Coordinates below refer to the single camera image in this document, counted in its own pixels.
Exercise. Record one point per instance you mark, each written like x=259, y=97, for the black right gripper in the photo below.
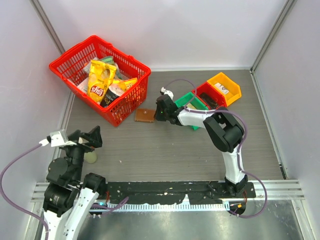
x=157, y=116

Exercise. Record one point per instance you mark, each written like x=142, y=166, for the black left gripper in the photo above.
x=93, y=135

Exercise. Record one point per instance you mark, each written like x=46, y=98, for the brown leather card holder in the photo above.
x=145, y=115

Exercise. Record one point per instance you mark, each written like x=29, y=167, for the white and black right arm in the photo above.
x=224, y=130

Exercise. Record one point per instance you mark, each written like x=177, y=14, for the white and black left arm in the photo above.
x=69, y=196

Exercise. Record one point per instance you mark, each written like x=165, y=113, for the gold cards in green bin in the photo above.
x=189, y=105

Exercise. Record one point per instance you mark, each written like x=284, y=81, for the green squeeze bottle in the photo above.
x=90, y=157

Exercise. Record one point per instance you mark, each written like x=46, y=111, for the green plastic bin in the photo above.
x=186, y=98

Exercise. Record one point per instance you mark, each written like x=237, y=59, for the red plastic bin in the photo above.
x=211, y=97

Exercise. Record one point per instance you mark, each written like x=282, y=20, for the dark item in red bin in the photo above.
x=210, y=102

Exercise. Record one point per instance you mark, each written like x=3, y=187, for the yellow snack packet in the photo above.
x=125, y=84

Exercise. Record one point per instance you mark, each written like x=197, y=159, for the black and white cup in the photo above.
x=113, y=92

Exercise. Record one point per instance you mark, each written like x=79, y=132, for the red plastic shopping basket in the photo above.
x=69, y=68

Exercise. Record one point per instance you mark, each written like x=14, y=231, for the white label in yellow bin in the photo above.
x=222, y=88

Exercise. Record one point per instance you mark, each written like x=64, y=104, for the yellow plastic bin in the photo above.
x=234, y=89

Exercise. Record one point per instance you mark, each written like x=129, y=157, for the yellow Lays chips bag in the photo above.
x=101, y=76

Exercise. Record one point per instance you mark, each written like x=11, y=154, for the green snack packet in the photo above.
x=108, y=60

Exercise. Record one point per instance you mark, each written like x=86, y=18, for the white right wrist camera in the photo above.
x=164, y=91

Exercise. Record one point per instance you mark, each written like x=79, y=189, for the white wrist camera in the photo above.
x=57, y=138
x=164, y=91

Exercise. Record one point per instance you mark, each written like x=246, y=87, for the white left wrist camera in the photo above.
x=57, y=138

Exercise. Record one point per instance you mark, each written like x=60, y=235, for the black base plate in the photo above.
x=174, y=192

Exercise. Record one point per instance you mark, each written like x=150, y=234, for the white cable duct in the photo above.
x=182, y=207

